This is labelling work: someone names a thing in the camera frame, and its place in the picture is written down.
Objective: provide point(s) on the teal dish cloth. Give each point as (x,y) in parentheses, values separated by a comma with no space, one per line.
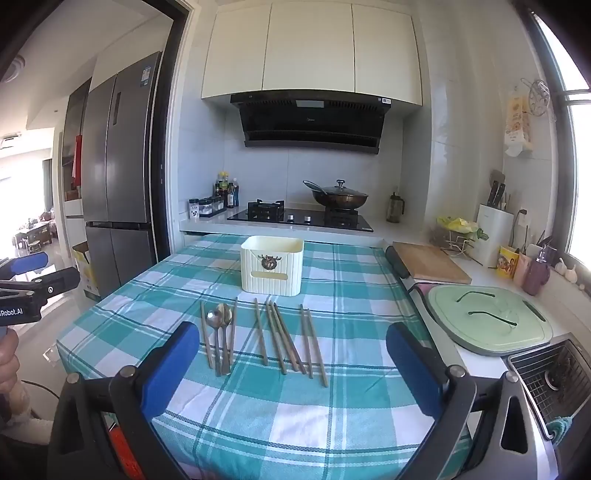
(561,429)

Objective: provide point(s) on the black lid spice jar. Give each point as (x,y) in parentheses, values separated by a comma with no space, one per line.
(194,208)

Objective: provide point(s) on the purple soap dispenser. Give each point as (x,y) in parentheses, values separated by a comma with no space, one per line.
(536,277)

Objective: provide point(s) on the hanging printed plastic bag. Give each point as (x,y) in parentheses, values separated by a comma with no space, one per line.
(519,124)

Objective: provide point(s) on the black range hood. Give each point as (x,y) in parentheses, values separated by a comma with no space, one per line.
(309,124)

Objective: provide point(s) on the person's left hand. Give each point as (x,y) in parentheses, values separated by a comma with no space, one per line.
(7,362)

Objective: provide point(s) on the garlic bulb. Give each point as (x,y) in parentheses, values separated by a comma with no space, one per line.
(561,267)
(571,274)

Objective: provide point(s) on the white wall cabinet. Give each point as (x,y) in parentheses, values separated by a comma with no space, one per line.
(309,46)

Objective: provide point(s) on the cardboard box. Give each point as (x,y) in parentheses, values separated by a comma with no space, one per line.
(87,272)

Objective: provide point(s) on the wooden cutting board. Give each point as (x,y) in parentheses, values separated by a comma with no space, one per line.
(431,265)

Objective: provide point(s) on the yellow green vegetables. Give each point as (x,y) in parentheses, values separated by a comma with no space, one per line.
(459,226)

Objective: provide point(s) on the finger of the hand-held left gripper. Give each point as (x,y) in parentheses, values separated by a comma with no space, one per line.
(27,263)
(51,281)

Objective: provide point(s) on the wall outlet with plug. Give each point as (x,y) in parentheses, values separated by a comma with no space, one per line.
(522,217)

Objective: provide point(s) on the green plastic board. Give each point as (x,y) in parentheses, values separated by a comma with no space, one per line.
(489,327)

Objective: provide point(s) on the white knife block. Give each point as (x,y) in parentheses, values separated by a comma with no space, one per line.
(493,235)

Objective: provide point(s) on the set of clear spice jars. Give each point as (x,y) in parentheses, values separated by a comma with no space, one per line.
(212,206)

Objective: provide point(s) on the row of wooden chopsticks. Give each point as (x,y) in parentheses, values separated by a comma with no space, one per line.
(261,332)

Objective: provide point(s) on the steel sink basket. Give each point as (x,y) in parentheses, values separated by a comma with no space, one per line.
(549,374)

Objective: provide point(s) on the dark sauce bottle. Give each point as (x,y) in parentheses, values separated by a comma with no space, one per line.
(236,194)
(230,198)

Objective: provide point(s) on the yellow cap oil bottle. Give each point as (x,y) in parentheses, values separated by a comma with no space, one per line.
(224,184)

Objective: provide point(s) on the teal plaid tablecloth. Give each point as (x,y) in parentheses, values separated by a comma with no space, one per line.
(295,424)

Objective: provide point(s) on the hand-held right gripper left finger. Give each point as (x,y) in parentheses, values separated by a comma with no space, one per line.
(178,360)

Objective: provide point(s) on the dark wok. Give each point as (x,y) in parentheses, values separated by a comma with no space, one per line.
(341,201)

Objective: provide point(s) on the black door frame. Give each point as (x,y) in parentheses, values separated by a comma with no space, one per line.
(173,138)

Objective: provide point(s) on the black glass cooktop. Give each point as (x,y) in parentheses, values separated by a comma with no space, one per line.
(302,218)

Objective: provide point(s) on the yellow printed cup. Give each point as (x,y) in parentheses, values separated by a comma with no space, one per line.
(508,263)

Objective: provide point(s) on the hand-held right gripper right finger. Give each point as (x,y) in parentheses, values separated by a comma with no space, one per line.
(411,369)

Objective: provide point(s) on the person's left forearm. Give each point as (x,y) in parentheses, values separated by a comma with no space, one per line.
(21,415)

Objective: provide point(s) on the grey refrigerator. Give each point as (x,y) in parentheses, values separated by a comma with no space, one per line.
(120,175)

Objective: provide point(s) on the glass wok lid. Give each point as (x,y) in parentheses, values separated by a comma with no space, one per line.
(340,189)

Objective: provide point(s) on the cream ribbed utensil holder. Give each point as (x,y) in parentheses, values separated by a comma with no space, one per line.
(272,267)

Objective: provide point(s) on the silver metal spoon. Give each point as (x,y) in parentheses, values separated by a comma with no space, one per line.
(226,314)
(214,319)

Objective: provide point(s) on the pink cup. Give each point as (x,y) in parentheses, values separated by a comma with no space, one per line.
(521,272)

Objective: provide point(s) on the dark glass pitcher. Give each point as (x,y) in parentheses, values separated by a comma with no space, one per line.
(395,210)

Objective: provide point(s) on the kitchen window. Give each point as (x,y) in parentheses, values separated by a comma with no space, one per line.
(572,69)

